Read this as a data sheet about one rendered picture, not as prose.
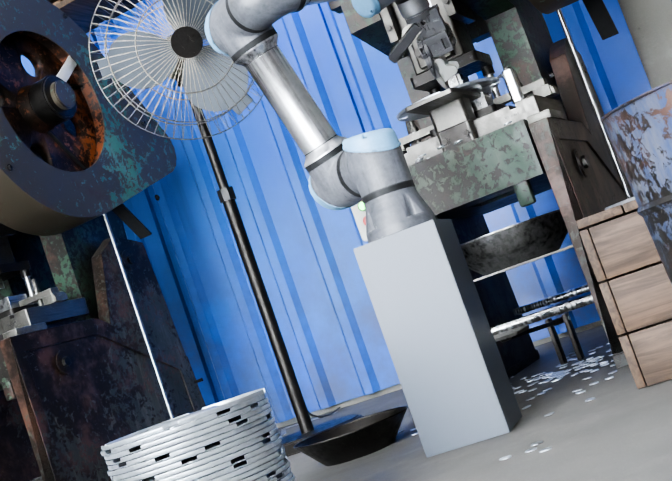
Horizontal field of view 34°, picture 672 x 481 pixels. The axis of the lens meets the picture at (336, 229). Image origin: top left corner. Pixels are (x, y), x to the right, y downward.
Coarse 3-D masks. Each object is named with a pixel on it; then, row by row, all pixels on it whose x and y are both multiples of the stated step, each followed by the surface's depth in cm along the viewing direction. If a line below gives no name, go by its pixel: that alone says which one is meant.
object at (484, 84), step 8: (472, 80) 280; (480, 80) 281; (488, 80) 283; (496, 80) 287; (464, 88) 282; (472, 88) 286; (480, 88) 290; (488, 88) 295; (400, 112) 288; (400, 120) 296; (408, 120) 301
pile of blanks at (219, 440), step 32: (224, 416) 175; (256, 416) 179; (128, 448) 174; (160, 448) 172; (192, 448) 172; (224, 448) 174; (256, 448) 177; (128, 480) 175; (160, 480) 172; (192, 480) 179; (224, 480) 180; (256, 480) 175; (288, 480) 187
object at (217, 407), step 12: (240, 396) 198; (252, 396) 180; (204, 408) 201; (216, 408) 175; (168, 420) 200; (180, 420) 173; (192, 420) 173; (144, 432) 197; (156, 432) 173; (108, 444) 189; (120, 444) 175
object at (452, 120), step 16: (432, 96) 276; (448, 96) 278; (464, 96) 287; (480, 96) 295; (416, 112) 285; (432, 112) 289; (448, 112) 287; (464, 112) 286; (448, 128) 288; (464, 128) 286; (448, 144) 288
